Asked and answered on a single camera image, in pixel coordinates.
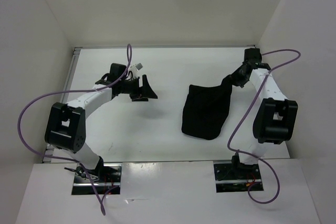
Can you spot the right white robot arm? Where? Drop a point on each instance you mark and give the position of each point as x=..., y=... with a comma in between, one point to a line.
x=275, y=119

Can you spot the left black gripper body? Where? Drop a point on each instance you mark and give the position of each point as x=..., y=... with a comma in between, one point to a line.
x=130, y=87

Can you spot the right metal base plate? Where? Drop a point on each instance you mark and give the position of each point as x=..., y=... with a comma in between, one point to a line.
x=230, y=180

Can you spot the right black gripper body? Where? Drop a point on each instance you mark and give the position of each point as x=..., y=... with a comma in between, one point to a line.
x=237, y=76

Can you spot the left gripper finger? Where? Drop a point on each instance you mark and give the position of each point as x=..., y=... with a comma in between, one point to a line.
x=147, y=91
x=139, y=99

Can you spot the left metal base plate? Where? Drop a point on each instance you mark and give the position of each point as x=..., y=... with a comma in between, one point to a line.
x=109, y=184

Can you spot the metal base plate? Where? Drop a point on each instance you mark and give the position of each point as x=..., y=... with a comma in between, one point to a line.
x=109, y=184
x=230, y=180

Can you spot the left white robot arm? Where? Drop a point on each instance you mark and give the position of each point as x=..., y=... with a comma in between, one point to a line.
x=66, y=127

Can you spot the black skirt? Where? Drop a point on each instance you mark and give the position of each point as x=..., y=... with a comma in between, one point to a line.
x=205, y=111

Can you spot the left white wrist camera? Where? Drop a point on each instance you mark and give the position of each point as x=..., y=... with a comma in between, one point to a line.
x=134, y=70

